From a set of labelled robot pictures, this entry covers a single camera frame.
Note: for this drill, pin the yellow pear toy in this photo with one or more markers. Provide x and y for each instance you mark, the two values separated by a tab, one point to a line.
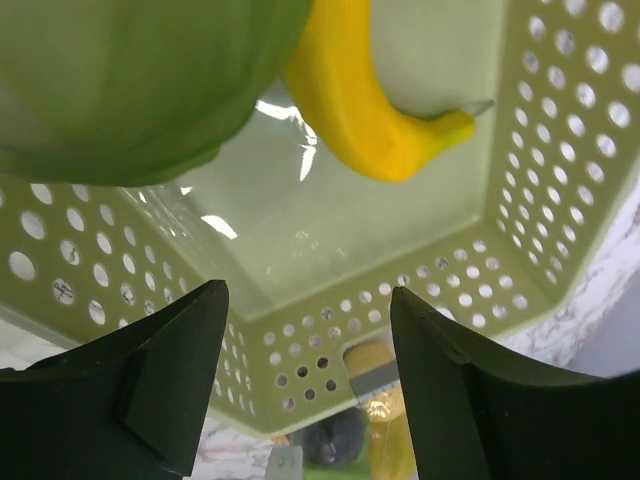
374	378

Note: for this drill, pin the green leaf toy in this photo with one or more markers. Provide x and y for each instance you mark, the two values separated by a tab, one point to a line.
349	472

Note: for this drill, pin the green cabbage toy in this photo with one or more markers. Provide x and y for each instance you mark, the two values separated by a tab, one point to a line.
133	93

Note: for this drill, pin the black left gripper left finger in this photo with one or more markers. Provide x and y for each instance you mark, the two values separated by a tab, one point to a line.
128	405

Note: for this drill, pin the clear zip top bag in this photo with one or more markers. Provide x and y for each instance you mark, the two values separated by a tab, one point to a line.
225	453

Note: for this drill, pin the green perforated plastic basket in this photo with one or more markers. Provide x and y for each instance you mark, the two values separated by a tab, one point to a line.
495	233

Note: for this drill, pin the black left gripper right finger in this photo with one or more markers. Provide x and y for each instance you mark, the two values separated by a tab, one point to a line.
478	410

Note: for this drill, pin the yellow banana toy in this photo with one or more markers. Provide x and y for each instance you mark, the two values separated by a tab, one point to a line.
332	79

